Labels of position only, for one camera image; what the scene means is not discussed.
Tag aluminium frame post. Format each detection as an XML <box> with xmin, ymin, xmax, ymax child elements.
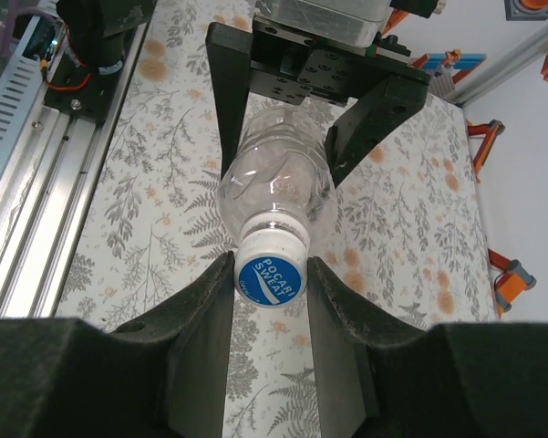
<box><xmin>446</xmin><ymin>17</ymin><xmax>548</xmax><ymax>107</ymax></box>

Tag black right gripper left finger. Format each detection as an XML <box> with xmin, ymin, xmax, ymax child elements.
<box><xmin>0</xmin><ymin>249</ymin><xmax>237</xmax><ymax>438</ymax></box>

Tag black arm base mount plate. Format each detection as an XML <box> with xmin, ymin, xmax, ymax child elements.
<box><xmin>43</xmin><ymin>40</ymin><xmax>147</xmax><ymax>127</ymax></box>

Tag thin red wire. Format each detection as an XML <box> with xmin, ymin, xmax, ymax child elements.
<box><xmin>40</xmin><ymin>45</ymin><xmax>95</xmax><ymax>92</ymax></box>

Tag long aluminium base rail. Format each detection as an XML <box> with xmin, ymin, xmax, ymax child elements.
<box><xmin>0</xmin><ymin>22</ymin><xmax>154</xmax><ymax>320</ymax></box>

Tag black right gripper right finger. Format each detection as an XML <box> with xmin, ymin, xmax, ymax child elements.
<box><xmin>306</xmin><ymin>255</ymin><xmax>548</xmax><ymax>438</ymax></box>

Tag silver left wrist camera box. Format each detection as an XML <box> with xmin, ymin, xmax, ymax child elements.
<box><xmin>252</xmin><ymin>0</ymin><xmax>391</xmax><ymax>47</ymax></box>

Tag clear unlabelled plastic bottle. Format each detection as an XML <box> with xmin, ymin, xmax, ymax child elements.
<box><xmin>217</xmin><ymin>107</ymin><xmax>339</xmax><ymax>256</ymax></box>

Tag blue Pocari Sweat cap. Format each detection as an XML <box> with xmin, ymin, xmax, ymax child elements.
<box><xmin>233</xmin><ymin>231</ymin><xmax>310</xmax><ymax>310</ymax></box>

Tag small circuit board green light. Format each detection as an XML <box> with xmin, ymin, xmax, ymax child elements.
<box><xmin>20</xmin><ymin>17</ymin><xmax>67</xmax><ymax>65</ymax></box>

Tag grey slotted cable duct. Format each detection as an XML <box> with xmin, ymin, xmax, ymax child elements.
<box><xmin>0</xmin><ymin>57</ymin><xmax>45</xmax><ymax>183</ymax></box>

